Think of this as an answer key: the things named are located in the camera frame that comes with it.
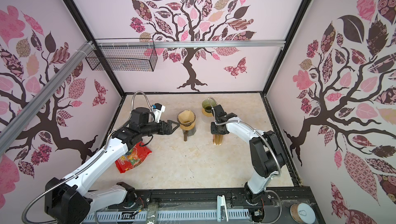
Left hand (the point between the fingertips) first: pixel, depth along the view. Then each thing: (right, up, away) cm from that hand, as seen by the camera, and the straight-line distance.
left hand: (174, 127), depth 77 cm
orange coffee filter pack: (+24, -9, +13) cm, 29 cm away
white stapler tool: (+23, -35, -6) cm, 42 cm away
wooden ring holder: (+17, +6, +20) cm, 27 cm away
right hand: (+23, -3, +16) cm, 28 cm away
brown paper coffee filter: (+5, +5, +12) cm, 14 cm away
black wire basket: (-32, +43, +18) cm, 57 cm away
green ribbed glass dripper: (+18, +12, +21) cm, 30 cm away
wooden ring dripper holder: (+6, -2, +11) cm, 13 cm away
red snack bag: (-24, -18, +7) cm, 31 cm away
